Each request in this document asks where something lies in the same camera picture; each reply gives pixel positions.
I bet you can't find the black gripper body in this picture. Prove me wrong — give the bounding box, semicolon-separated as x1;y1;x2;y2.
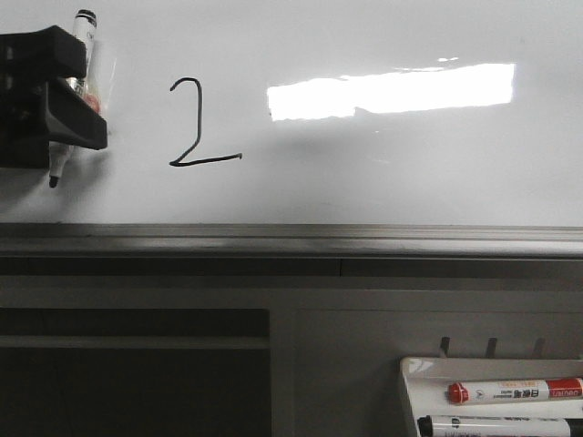
1;56;50;168

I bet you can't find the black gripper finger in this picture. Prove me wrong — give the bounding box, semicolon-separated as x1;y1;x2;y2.
1;25;87;78
44;78;107;150

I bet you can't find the black whiteboard marker with magnet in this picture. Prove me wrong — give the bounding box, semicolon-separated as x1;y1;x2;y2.
48;9;101;188

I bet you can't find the white whiteboard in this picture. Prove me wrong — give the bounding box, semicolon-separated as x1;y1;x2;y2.
1;1;582;227

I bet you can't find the black capped whiteboard marker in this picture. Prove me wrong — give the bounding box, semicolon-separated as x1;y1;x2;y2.
417;415;582;437

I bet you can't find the red capped whiteboard marker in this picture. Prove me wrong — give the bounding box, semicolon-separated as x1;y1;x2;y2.
446;377;582;405

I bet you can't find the white marker tray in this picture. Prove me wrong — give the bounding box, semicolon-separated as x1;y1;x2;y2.
399;357;582;436

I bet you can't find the aluminium whiteboard frame rail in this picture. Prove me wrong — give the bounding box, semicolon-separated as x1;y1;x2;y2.
1;223;582;259

